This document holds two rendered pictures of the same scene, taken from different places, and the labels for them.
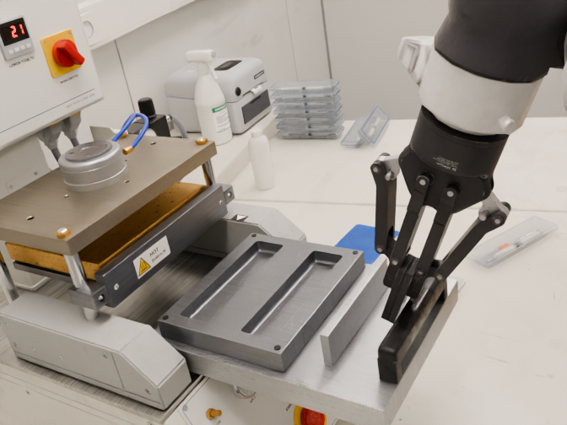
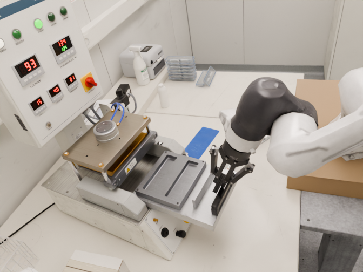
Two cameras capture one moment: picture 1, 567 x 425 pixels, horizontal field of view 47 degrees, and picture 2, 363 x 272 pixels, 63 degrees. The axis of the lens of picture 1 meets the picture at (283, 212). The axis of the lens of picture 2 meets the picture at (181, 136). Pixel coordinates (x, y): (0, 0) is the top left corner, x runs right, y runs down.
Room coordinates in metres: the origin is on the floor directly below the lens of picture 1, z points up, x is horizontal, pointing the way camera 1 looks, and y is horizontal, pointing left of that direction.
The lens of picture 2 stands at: (-0.05, -0.01, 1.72)
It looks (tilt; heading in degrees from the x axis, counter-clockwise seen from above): 39 degrees down; 359
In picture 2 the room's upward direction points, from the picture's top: 11 degrees counter-clockwise
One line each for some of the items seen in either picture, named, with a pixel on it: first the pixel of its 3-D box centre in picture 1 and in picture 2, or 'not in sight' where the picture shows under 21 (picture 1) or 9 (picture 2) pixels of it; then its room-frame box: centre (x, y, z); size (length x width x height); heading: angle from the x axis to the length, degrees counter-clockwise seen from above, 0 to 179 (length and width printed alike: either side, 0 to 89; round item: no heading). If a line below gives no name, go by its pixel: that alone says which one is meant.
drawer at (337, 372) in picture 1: (301, 308); (185, 183); (0.61, 0.00, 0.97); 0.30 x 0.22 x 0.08; 55
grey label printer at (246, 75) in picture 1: (219, 94); (143, 60); (1.82, 0.12, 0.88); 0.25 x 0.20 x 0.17; 58
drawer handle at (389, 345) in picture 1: (414, 320); (223, 191); (0.53, -0.11, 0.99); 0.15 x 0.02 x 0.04; 145
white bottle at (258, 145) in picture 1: (261, 158); (162, 95); (1.43, 0.03, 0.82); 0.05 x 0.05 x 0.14
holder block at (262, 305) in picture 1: (266, 292); (172, 177); (0.64, 0.04, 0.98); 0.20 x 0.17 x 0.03; 145
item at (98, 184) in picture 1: (96, 185); (106, 135); (0.81, 0.24, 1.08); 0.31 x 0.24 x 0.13; 145
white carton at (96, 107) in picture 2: not in sight; (100, 116); (1.32, 0.38, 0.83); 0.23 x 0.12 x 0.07; 166
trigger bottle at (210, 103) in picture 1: (209, 97); (139, 65); (1.68, 0.14, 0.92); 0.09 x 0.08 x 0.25; 59
